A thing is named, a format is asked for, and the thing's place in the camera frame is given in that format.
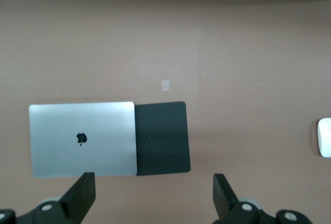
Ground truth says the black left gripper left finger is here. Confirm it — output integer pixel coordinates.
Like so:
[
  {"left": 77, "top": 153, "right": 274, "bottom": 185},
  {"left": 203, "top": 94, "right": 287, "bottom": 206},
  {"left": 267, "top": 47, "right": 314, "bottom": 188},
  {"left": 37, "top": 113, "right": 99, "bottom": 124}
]
[{"left": 25, "top": 172, "right": 97, "bottom": 224}]

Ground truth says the white computer mouse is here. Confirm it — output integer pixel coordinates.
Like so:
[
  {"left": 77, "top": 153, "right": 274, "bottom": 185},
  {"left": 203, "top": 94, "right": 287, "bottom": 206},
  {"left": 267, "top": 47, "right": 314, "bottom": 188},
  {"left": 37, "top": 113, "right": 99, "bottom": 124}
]
[{"left": 317, "top": 117, "right": 331, "bottom": 158}]

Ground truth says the black mouse pad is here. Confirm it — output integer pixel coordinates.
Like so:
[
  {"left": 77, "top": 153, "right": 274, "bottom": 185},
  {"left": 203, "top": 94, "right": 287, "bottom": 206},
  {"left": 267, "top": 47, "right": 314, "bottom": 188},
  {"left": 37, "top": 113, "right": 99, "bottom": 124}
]
[{"left": 134, "top": 101, "right": 191, "bottom": 176}]

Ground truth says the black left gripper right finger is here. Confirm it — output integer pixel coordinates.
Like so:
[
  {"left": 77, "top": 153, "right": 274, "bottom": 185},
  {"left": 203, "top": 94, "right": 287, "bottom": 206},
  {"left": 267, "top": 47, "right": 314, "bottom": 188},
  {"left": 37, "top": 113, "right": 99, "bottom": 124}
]
[{"left": 213, "top": 173, "right": 261, "bottom": 224}]

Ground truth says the silver closed laptop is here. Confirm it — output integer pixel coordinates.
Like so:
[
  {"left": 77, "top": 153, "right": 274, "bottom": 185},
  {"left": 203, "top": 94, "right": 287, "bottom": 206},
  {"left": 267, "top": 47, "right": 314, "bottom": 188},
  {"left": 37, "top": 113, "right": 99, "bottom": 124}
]
[{"left": 28, "top": 101, "right": 138, "bottom": 178}]

